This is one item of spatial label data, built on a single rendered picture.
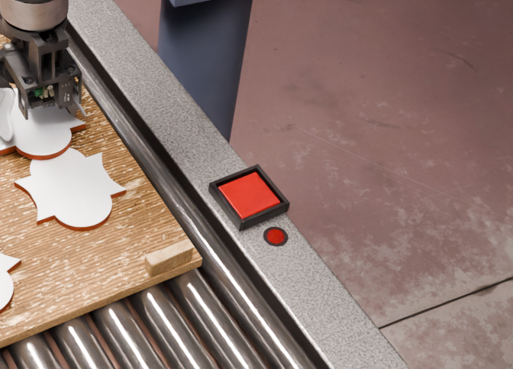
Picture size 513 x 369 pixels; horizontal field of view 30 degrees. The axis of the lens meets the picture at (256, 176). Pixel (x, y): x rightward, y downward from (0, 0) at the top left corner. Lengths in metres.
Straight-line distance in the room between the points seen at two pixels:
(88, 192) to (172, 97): 0.24
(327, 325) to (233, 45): 0.80
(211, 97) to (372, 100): 1.00
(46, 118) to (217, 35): 0.59
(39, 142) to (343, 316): 0.43
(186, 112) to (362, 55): 1.66
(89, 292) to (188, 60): 0.80
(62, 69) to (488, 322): 1.50
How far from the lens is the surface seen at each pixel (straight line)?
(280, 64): 2.85
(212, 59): 1.81
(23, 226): 1.17
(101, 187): 1.19
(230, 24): 1.77
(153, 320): 1.12
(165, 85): 1.37
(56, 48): 1.09
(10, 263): 1.12
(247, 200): 1.22
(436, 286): 2.40
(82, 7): 1.50
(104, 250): 1.14
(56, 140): 1.23
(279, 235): 1.21
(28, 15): 1.07
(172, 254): 1.11
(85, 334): 1.10
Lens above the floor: 1.84
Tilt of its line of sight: 47 degrees down
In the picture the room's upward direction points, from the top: 11 degrees clockwise
